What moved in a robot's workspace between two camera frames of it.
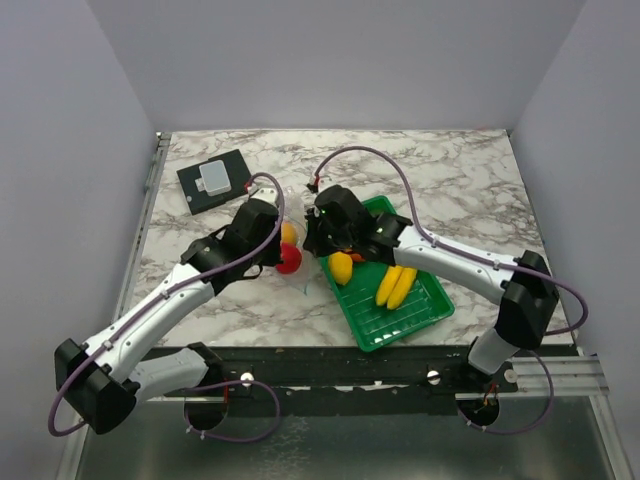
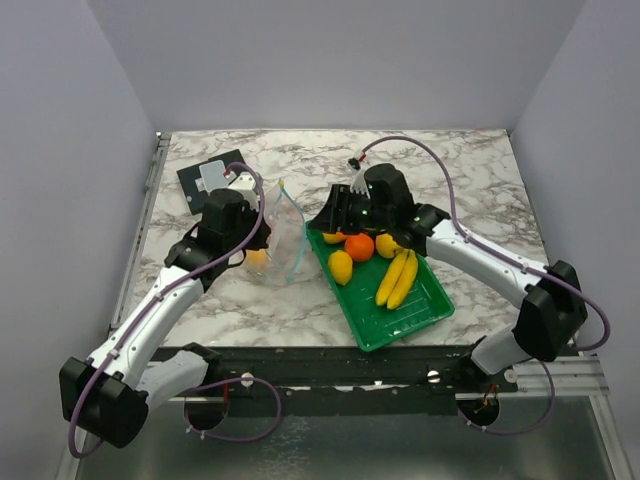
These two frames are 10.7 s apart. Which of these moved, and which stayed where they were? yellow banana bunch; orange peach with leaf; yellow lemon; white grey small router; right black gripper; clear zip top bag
Moved: right black gripper; clear zip top bag; orange peach with leaf
Stayed: white grey small router; yellow lemon; yellow banana bunch
